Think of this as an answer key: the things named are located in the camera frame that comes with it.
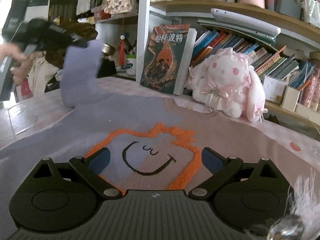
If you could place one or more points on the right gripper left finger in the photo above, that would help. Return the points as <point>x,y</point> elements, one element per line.
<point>90,168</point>

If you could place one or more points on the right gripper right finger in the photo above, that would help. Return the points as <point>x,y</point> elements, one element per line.
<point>222,171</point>

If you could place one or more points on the purple and pink sweater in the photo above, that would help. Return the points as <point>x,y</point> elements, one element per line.
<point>155,148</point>

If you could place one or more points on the person's left hand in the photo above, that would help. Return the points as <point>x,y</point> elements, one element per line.
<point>22,65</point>

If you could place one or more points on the dark brown garment pile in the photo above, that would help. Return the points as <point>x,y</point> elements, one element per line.
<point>83,32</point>

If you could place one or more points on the white pink plush bunny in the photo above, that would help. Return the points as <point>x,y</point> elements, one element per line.
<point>227,82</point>

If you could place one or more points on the red tassel ornament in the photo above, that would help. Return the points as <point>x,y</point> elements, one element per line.
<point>122,51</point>

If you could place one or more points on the fluffy sleeve cuff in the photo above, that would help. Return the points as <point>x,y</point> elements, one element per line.
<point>302,221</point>

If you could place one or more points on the white pen holder cup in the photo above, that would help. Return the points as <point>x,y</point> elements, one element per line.
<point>131,65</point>

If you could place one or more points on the Harry Potter book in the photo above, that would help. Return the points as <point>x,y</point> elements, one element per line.
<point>167,58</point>

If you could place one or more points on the white tablet under shelf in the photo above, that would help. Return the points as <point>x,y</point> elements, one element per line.
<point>244,24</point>

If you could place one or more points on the white wooden bookshelf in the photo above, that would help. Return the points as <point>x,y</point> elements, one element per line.
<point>209,43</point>

